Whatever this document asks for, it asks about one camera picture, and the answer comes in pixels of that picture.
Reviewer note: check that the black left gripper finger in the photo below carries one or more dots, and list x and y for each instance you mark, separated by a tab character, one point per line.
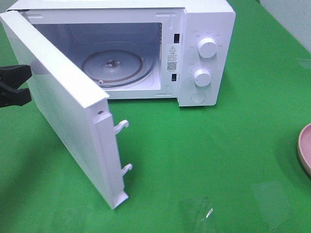
10	96
15	76

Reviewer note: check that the white microwave door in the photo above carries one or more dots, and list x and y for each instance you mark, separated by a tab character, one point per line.
75	107

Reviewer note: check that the round door release button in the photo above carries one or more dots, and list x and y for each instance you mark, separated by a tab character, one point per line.
198	97

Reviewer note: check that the small white knob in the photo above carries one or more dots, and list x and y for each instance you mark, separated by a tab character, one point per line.
202	77

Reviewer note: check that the pink plate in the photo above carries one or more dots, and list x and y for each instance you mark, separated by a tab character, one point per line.
304	148

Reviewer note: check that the glass microwave turntable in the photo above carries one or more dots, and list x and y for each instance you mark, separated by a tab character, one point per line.
117	64

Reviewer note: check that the white microwave oven body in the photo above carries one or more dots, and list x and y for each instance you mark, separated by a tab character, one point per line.
77	27

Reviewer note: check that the large white upper knob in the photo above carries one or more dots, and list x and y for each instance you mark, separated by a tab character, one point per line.
207	47

